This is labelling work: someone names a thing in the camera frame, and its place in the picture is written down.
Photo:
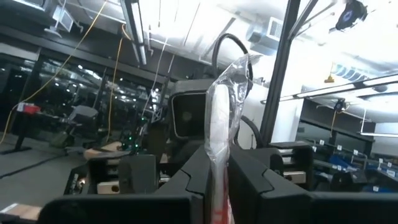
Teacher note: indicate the long ceiling light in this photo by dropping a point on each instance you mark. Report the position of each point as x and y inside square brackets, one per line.
[379, 134]
[136, 31]

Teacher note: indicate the small red box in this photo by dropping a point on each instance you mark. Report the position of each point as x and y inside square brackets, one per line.
[28, 108]

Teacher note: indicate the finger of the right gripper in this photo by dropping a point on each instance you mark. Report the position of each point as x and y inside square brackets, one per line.
[136, 172]
[295, 161]

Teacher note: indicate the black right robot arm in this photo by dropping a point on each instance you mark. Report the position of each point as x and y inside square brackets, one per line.
[155, 137]

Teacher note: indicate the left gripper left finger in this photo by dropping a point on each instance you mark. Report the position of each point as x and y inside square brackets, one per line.
[192, 180]

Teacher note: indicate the black overhead camera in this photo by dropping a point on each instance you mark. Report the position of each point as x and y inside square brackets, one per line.
[351, 12]

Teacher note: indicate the grey office chair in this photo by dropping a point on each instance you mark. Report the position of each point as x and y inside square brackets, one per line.
[79, 119]

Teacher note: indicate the metal air duct vent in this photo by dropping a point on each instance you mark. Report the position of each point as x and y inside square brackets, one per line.
[267, 34]

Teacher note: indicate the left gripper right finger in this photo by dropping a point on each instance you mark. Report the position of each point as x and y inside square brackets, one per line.
[248, 183]

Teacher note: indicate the ceiling air unit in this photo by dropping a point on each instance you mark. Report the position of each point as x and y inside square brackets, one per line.
[46, 12]

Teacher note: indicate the black standing table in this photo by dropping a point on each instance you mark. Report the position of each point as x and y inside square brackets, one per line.
[20, 133]

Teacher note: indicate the shelf with blue bins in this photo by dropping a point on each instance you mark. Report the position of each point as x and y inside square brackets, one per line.
[357, 161]

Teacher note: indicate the red toothbrush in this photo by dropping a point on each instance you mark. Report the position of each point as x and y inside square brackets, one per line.
[219, 130]

